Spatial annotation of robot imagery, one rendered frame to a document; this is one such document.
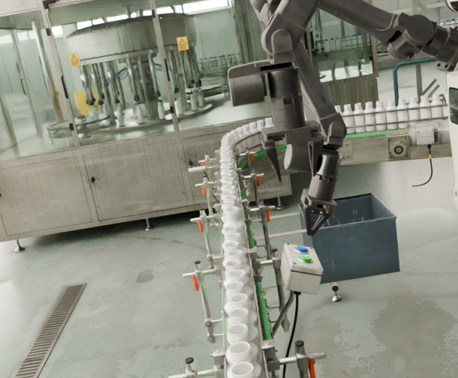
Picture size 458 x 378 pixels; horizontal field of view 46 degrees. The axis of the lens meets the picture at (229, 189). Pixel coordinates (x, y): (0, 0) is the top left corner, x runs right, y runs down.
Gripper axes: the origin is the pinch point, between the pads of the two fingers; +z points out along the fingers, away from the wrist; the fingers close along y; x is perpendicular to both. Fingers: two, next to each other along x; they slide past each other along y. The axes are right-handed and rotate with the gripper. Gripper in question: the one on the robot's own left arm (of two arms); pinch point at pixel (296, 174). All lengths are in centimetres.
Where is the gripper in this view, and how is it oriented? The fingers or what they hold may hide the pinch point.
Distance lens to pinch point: 102.0
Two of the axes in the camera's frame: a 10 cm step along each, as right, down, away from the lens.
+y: 9.9, -1.6, -0.2
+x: -0.2, -2.7, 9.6
